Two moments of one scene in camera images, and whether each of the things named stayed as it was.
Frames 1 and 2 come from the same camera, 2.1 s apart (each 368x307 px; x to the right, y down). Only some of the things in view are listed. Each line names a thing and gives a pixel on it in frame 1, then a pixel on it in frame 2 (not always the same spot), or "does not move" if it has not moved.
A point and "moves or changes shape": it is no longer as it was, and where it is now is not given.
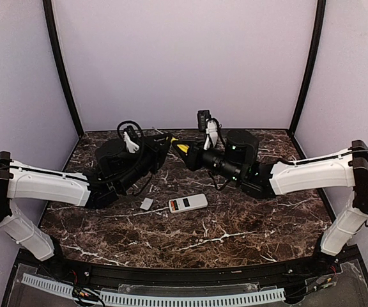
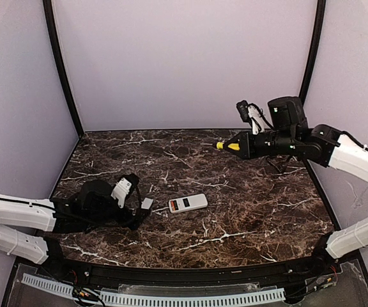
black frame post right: [321, 12] does not move
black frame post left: [48, 8] does not move
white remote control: [189, 203] does not move
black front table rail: [291, 269] does not move
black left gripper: [154, 150] to [136, 217]
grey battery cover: [146, 203] does not move
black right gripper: [193, 157] to [251, 145]
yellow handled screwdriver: [183, 147] moves or changes shape
